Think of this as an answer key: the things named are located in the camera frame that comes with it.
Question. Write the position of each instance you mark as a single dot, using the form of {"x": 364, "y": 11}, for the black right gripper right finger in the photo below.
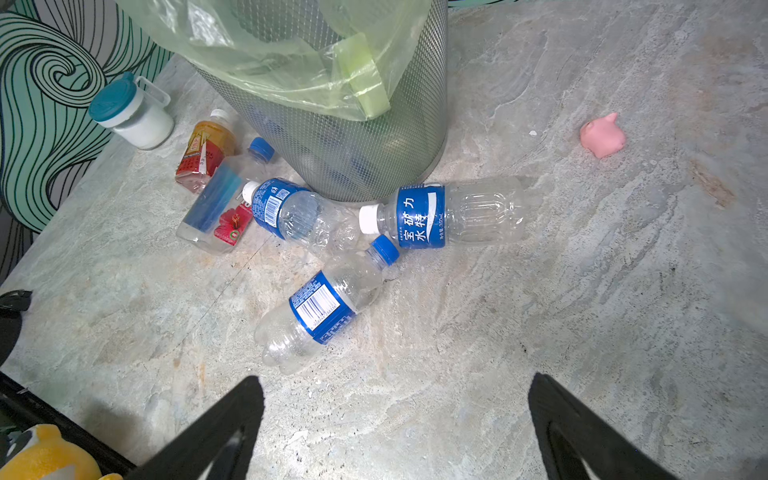
{"x": 575, "y": 443}

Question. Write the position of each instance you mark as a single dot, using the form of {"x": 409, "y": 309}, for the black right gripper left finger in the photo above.
{"x": 219, "y": 445}

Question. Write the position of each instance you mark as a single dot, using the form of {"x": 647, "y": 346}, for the small bottle blue white label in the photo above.
{"x": 293, "y": 333}

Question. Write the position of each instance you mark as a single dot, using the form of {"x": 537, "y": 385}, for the clear bottle blue chinese label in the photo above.
{"x": 487, "y": 211}

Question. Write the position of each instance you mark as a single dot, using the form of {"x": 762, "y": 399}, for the red yellow label tea bottle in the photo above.
{"x": 210, "y": 142}

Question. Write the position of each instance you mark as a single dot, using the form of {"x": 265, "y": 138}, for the grey mesh waste bin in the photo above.
{"x": 359, "y": 162}

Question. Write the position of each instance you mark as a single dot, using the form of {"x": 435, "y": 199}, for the green plastic bin liner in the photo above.
{"x": 338, "y": 58}

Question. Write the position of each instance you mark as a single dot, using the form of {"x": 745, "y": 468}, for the yellow plush toy red dress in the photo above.
{"x": 41, "y": 452}

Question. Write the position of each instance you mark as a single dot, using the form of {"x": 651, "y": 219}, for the small pink pig toy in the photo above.
{"x": 602, "y": 136}

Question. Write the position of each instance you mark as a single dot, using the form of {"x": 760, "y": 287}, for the white jar teal lid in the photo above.
{"x": 134, "y": 108}

